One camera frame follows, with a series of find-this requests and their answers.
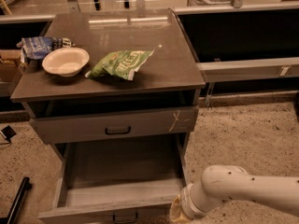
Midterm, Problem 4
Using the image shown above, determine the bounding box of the grey drawer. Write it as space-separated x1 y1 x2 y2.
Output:
39 134 189 224
30 105 198 144

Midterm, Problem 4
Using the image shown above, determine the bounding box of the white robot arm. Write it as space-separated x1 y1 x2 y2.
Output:
169 165 299 224

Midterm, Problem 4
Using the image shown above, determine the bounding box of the grey drawer cabinet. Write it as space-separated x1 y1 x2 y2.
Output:
11 10 205 156

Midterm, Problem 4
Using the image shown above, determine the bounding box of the green chip bag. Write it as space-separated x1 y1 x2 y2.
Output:
85 50 153 81

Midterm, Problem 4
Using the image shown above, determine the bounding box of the black bar on floor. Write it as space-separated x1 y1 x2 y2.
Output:
0 176 32 224

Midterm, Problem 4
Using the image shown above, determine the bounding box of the small black floor object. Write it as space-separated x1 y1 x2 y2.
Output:
0 125 17 143

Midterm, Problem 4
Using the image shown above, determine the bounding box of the white bowl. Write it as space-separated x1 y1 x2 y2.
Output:
42 48 90 77

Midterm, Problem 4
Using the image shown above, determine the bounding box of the blue chip bag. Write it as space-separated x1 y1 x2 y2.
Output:
17 36 75 63

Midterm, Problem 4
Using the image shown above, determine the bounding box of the cardboard box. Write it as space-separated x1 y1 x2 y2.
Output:
0 49 27 82

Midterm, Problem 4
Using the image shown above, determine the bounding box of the grey side shelf rail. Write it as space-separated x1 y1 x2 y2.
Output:
197 57 299 83

